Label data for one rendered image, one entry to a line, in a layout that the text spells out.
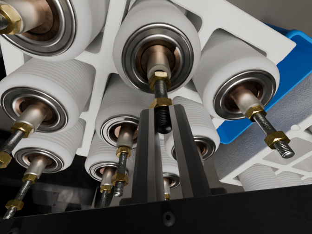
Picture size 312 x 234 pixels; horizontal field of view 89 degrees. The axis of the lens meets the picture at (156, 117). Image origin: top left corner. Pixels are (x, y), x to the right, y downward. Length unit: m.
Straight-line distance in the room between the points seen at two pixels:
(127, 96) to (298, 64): 0.39
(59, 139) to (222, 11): 0.31
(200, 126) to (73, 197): 0.48
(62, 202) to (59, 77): 0.46
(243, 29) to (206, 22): 0.05
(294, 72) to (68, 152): 0.50
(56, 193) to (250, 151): 0.59
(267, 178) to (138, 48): 0.48
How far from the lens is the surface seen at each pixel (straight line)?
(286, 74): 0.49
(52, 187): 0.62
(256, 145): 0.51
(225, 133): 0.54
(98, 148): 0.32
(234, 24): 0.27
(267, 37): 0.30
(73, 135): 0.34
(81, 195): 0.62
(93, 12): 0.19
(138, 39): 0.17
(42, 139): 0.31
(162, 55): 0.17
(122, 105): 0.22
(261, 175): 0.55
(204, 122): 0.27
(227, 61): 0.21
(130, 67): 0.18
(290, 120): 0.48
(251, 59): 0.22
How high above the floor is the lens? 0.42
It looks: 48 degrees down
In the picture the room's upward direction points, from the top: 177 degrees clockwise
